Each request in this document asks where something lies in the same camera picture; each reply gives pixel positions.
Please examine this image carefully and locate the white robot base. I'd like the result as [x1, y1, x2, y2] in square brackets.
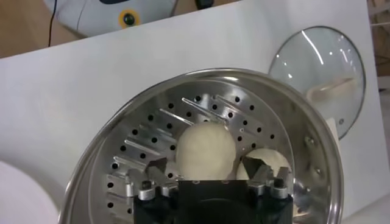
[42, 0, 179, 38]

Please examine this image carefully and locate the perforated steel steamer basket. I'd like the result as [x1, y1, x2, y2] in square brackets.
[59, 67, 345, 224]

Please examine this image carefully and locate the white round plate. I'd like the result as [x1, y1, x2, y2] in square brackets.
[0, 160, 60, 224]

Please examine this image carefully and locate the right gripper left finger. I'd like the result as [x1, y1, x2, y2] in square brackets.
[124, 157, 181, 201]

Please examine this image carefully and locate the glass lid with cream handle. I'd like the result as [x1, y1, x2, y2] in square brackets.
[268, 26, 366, 140]

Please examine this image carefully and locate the white steamed baozi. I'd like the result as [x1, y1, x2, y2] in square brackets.
[236, 148, 292, 180]
[175, 121, 238, 181]

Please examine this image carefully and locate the black cable beside robot base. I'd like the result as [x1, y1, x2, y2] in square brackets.
[47, 0, 59, 48]

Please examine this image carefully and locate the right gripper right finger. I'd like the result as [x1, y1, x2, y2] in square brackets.
[240, 155, 294, 200]

